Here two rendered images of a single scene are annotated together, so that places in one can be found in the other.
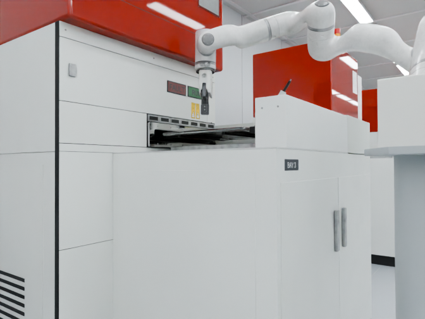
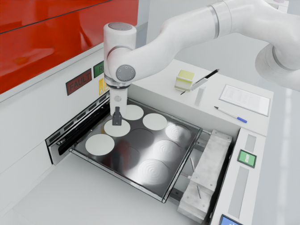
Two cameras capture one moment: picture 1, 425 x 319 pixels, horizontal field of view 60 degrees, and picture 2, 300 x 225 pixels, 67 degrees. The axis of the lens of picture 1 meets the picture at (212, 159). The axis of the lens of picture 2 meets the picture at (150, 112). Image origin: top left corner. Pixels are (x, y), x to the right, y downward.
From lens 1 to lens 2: 1.17 m
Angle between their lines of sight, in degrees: 42
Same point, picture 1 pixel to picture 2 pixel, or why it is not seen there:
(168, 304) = not seen: outside the picture
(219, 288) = not seen: outside the picture
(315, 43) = (271, 71)
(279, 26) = (232, 28)
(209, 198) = not seen: outside the picture
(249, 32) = (187, 39)
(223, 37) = (150, 69)
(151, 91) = (45, 114)
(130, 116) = (23, 162)
